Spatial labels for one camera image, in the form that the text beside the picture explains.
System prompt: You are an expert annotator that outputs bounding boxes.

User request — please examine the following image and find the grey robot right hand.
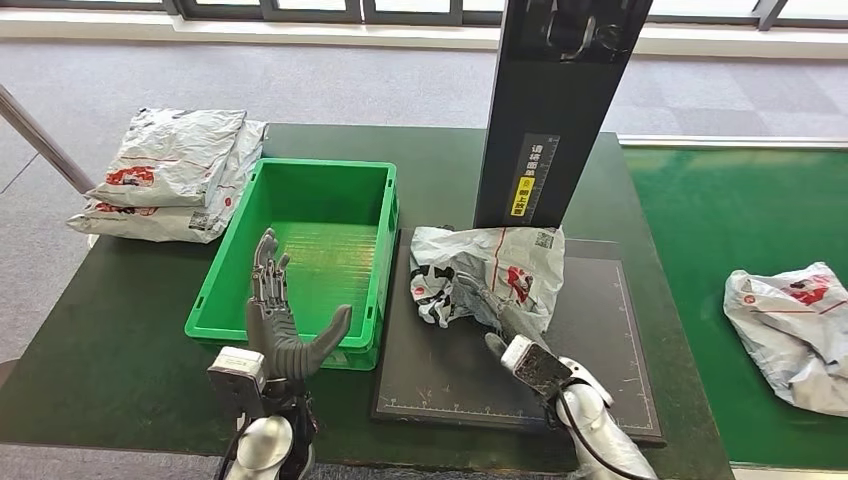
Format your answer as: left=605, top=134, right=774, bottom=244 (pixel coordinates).
left=452, top=270, right=552, bottom=362

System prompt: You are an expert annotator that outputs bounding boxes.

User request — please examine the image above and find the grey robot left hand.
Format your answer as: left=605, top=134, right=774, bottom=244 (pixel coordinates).
left=243, top=227, right=354, bottom=384

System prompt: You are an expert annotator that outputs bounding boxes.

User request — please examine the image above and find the grey parcel bag red print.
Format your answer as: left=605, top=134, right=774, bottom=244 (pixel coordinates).
left=66, top=119, right=269, bottom=245
left=86, top=107, right=248, bottom=210

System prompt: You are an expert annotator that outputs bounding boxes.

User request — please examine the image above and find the green conveyor belt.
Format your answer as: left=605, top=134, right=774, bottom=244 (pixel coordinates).
left=621, top=144, right=848, bottom=468

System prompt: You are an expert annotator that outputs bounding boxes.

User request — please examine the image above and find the green plastic crate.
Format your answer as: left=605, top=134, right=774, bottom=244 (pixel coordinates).
left=184, top=157, right=401, bottom=372

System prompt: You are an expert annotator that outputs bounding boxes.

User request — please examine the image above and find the dark green table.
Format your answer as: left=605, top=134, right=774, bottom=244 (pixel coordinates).
left=0, top=122, right=735, bottom=480

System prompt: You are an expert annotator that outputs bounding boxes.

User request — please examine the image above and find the black yellow label sticker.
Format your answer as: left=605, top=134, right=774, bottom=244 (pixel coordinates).
left=506, top=133, right=561, bottom=219

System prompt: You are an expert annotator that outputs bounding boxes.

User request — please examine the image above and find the black scanner column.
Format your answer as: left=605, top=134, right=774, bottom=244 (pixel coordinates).
left=472, top=0, right=655, bottom=230

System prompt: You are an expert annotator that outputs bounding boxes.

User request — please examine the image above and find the white window sill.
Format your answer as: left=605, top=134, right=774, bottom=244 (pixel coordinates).
left=0, top=7, right=848, bottom=60

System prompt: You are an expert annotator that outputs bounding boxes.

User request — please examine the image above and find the grey metal pole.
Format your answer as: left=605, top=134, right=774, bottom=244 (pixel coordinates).
left=0, top=84, right=95, bottom=197

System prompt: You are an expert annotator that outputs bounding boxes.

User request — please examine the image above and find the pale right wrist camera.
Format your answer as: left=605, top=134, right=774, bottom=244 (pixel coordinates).
left=500, top=334, right=574, bottom=399

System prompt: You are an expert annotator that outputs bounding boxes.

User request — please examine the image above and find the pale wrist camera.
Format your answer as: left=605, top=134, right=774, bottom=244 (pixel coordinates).
left=206, top=346, right=270, bottom=419
left=500, top=334, right=574, bottom=399

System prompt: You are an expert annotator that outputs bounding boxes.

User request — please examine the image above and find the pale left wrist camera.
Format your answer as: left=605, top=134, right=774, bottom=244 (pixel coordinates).
left=206, top=346, right=270, bottom=419

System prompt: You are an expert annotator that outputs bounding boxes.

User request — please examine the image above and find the black scanner base plate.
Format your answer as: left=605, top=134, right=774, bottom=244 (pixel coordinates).
left=368, top=228, right=666, bottom=446

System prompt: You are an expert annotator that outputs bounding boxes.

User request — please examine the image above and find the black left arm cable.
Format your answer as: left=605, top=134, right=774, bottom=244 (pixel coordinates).
left=215, top=413, right=252, bottom=480

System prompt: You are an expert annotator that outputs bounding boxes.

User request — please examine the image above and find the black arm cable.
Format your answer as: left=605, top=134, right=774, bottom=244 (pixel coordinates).
left=553, top=390, right=654, bottom=480
left=215, top=413, right=252, bottom=480

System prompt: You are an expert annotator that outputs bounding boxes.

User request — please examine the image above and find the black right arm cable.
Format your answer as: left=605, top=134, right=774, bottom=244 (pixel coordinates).
left=553, top=390, right=654, bottom=480

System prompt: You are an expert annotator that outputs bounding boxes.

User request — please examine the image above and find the silver conveyor side rail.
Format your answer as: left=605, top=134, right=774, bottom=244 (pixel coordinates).
left=728, top=463, right=848, bottom=480
left=616, top=135, right=848, bottom=149

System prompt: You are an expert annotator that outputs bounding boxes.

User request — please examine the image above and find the dark window frame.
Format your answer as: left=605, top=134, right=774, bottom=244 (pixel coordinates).
left=0, top=0, right=848, bottom=28

